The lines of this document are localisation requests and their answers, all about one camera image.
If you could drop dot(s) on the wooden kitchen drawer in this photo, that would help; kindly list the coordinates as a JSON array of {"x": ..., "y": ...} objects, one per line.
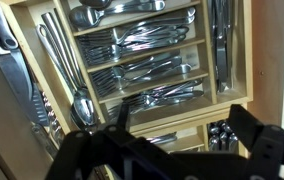
[{"x": 268, "y": 50}]

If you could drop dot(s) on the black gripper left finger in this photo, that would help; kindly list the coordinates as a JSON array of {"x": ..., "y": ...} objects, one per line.
[{"x": 82, "y": 143}]

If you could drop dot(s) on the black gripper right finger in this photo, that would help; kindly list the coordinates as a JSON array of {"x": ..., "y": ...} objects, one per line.
[{"x": 265, "y": 146}]

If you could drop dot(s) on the silver fork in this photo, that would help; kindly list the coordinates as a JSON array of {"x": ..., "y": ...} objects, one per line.
[
  {"x": 168, "y": 95},
  {"x": 168, "y": 71},
  {"x": 148, "y": 26},
  {"x": 138, "y": 101},
  {"x": 142, "y": 65},
  {"x": 142, "y": 45}
]

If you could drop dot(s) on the small wooden cutlery organizer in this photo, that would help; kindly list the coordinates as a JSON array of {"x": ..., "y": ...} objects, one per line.
[{"x": 188, "y": 141}]

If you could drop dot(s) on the silver table knife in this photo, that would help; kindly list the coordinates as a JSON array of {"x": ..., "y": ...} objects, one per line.
[
  {"x": 212, "y": 33},
  {"x": 222, "y": 56}
]

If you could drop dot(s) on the large wooden cutlery organizer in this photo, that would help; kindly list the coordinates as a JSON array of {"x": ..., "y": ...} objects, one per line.
[{"x": 182, "y": 113}]

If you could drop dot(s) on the studded metal utensil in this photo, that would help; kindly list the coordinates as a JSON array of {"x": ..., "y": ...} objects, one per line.
[{"x": 52, "y": 120}]

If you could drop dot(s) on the long silver serving spoon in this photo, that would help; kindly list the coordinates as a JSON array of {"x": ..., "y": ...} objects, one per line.
[
  {"x": 83, "y": 106},
  {"x": 53, "y": 56}
]

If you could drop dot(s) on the silver cutlery piece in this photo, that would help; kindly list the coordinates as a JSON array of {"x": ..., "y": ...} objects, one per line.
[{"x": 223, "y": 136}]

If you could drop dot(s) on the small silver spoon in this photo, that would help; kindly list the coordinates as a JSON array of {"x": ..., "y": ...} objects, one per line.
[{"x": 163, "y": 138}]

